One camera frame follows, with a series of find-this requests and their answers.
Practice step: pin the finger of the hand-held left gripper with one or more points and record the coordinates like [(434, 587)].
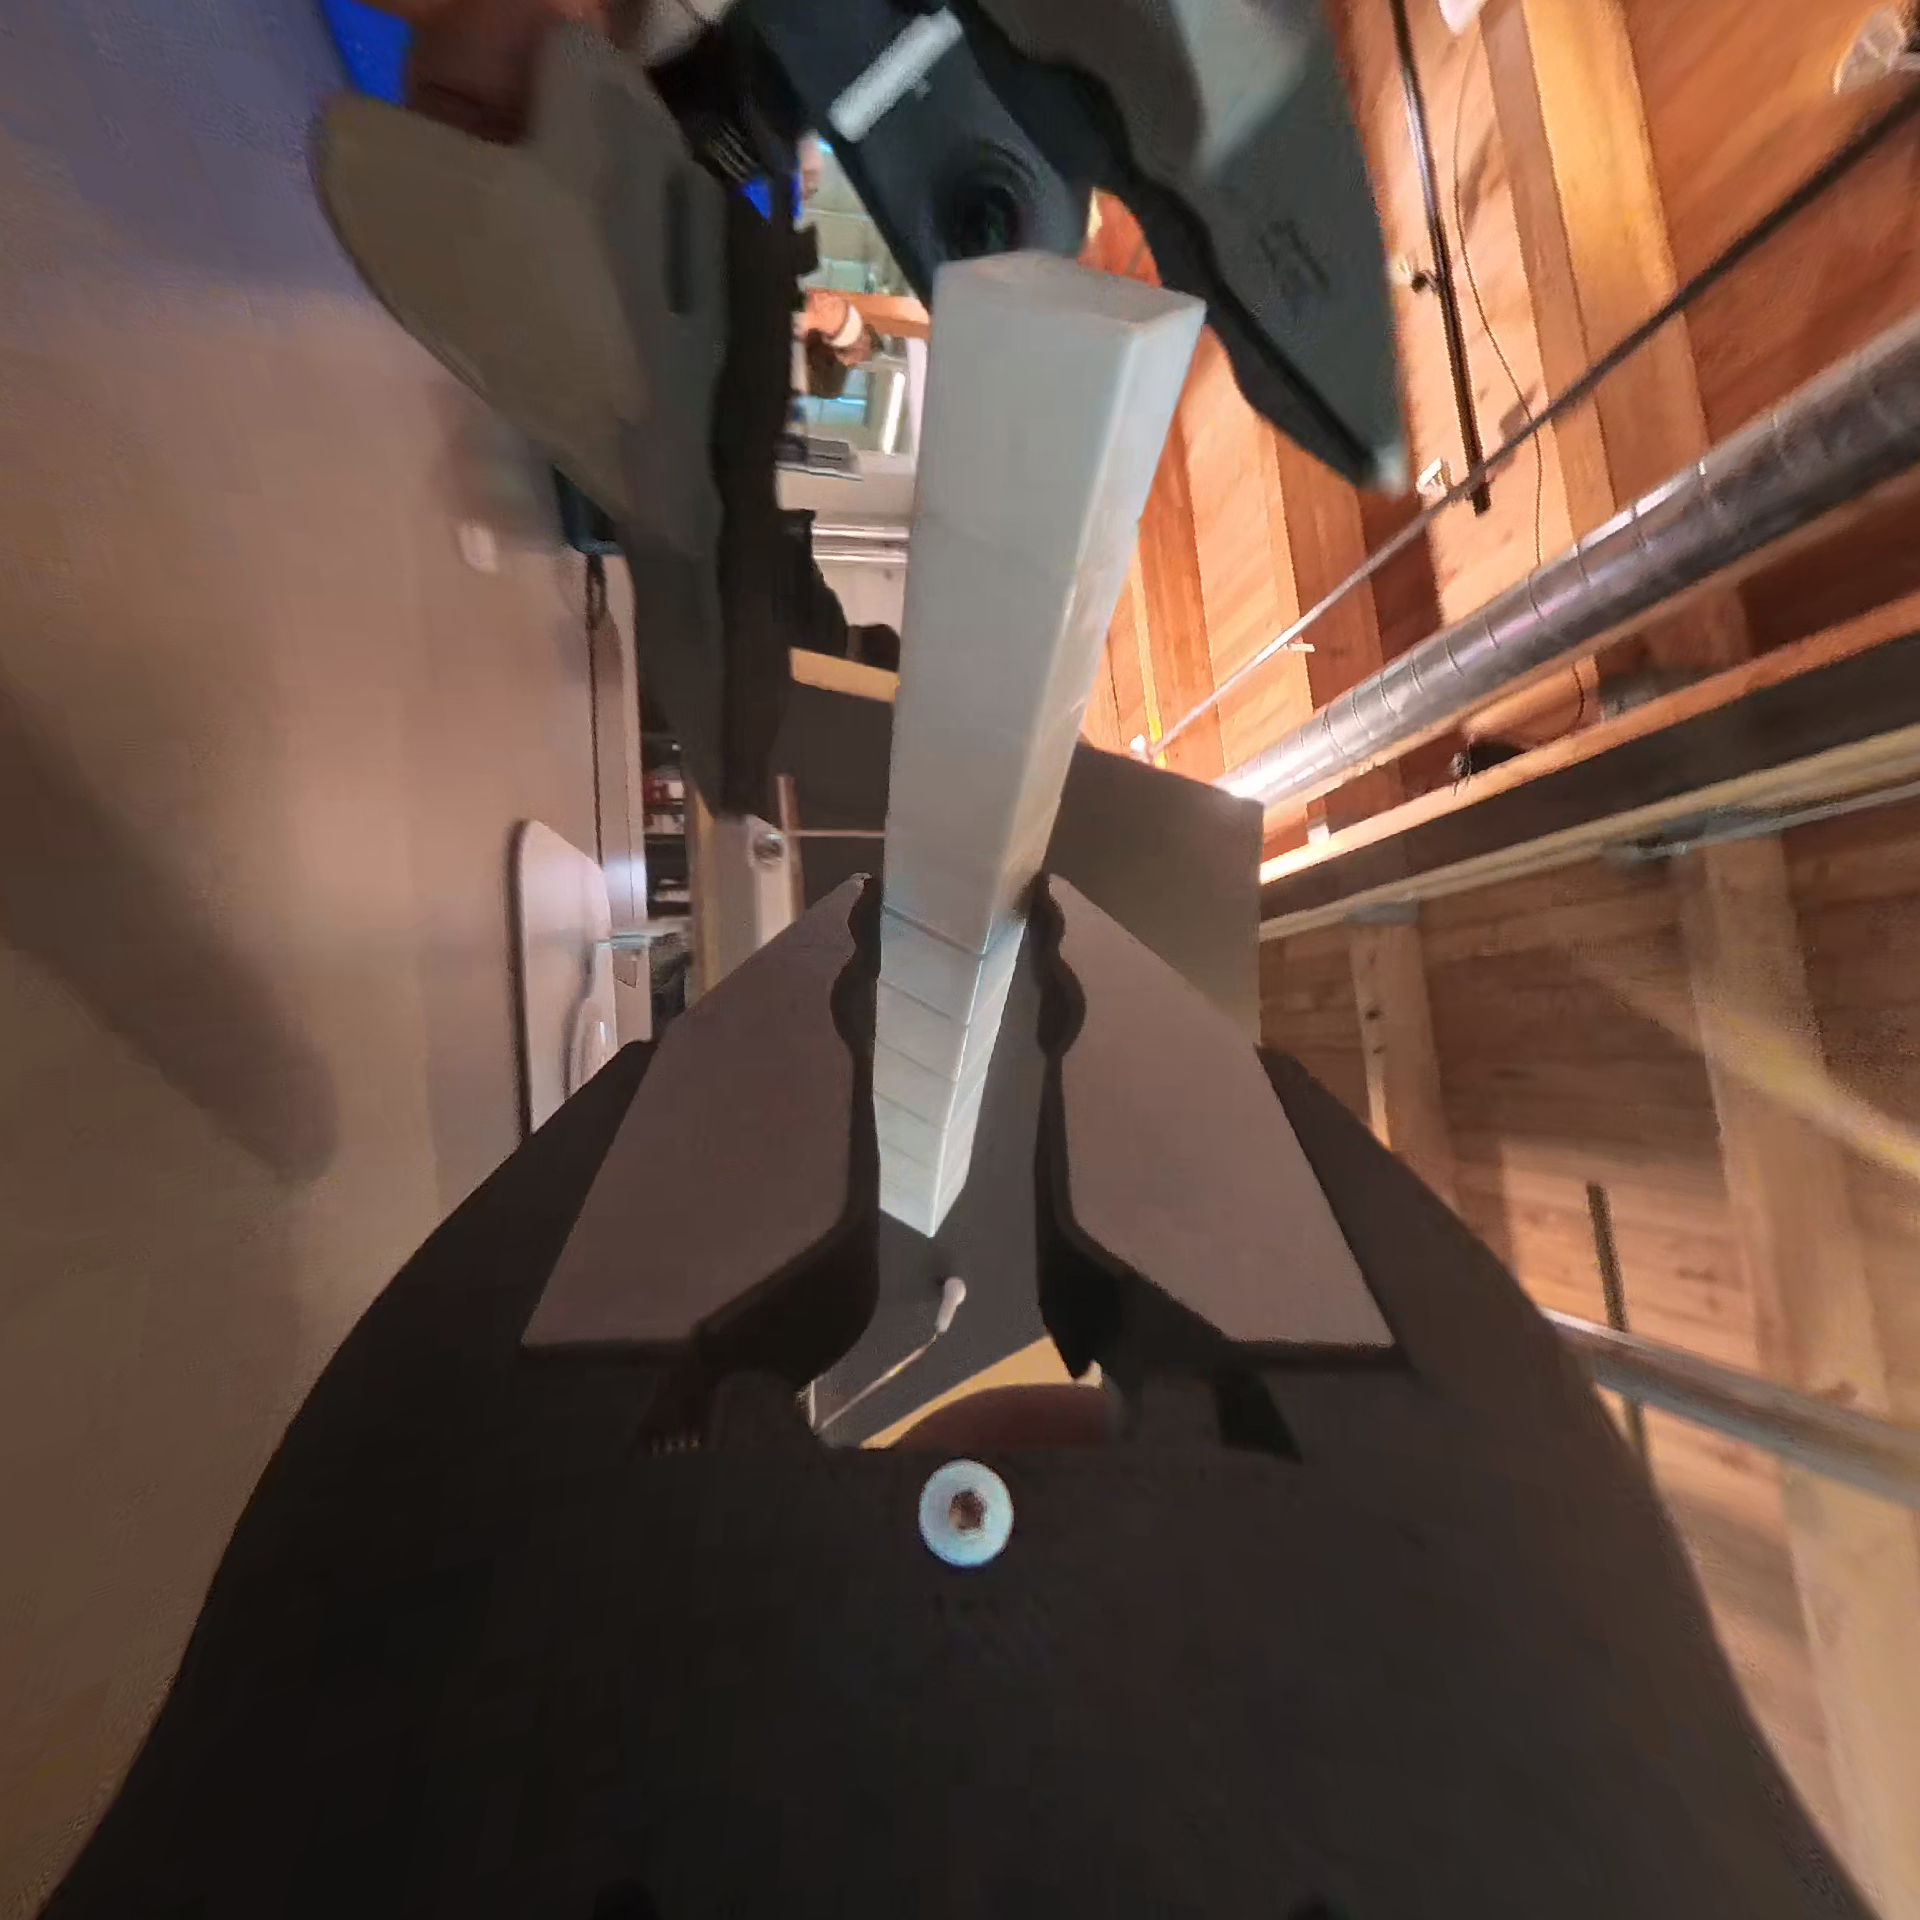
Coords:
[(1238, 77)]

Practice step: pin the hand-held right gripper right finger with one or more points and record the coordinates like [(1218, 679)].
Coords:
[(1200, 1184)]

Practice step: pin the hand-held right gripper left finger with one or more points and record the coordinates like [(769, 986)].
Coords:
[(705, 1184)]

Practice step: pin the white square bar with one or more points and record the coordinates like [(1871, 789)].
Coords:
[(1037, 525)]

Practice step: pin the person's left hand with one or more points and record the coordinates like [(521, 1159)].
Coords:
[(494, 66)]

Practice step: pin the black board with wooden edge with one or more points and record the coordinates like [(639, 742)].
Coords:
[(1171, 886)]

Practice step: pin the blue plastic bin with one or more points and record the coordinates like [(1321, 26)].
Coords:
[(369, 43)]

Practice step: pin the silver spiral duct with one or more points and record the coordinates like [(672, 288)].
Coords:
[(1576, 599)]

